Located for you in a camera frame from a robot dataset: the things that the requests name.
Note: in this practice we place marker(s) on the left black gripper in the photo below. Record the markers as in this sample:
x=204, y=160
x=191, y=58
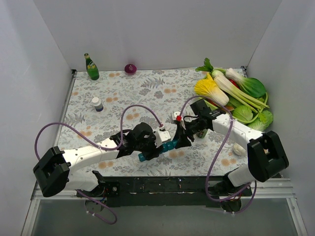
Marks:
x=152, y=151

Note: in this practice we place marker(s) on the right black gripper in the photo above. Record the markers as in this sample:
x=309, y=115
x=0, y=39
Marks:
x=188, y=131

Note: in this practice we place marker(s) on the teal weekly pill organizer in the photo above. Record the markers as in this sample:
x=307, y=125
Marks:
x=154, y=152

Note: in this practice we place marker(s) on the green pill bottle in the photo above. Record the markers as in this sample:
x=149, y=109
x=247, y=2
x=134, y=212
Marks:
x=202, y=134

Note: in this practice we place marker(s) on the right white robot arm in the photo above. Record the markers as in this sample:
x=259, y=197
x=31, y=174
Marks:
x=265, y=153

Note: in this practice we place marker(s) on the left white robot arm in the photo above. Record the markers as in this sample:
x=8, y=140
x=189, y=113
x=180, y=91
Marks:
x=58, y=169

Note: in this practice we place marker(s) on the floral tablecloth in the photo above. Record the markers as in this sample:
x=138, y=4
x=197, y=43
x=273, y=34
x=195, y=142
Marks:
x=149, y=96

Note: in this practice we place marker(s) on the white pill bottle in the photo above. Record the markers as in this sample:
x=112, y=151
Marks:
x=97, y=104

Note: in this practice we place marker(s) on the yellow napa cabbage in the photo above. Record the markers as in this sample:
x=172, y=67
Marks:
x=208, y=87

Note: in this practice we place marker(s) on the white cabbage on table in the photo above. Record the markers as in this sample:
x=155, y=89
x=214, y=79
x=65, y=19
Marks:
x=239, y=150

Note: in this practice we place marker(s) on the green round cabbage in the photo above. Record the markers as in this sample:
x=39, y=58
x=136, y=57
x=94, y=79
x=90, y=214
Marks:
x=243, y=114

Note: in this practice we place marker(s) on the red onion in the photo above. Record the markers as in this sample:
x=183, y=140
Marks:
x=130, y=69

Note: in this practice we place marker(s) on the green plastic tray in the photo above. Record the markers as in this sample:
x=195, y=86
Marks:
x=235, y=103

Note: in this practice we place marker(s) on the green long beans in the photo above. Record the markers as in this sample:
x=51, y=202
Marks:
x=254, y=104

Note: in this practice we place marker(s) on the green leafy herb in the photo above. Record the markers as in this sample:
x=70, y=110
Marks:
x=207, y=67

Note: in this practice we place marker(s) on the red pepper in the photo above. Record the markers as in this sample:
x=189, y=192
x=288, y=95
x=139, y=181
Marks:
x=234, y=83

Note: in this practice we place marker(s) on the green glass bottle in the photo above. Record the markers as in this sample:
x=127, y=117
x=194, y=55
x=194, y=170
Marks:
x=91, y=68

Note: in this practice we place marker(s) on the green lettuce head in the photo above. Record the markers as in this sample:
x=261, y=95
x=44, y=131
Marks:
x=265, y=118

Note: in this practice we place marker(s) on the bok choy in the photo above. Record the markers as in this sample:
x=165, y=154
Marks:
x=251, y=86

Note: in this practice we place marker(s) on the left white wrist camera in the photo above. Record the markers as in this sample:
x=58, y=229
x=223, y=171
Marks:
x=162, y=136

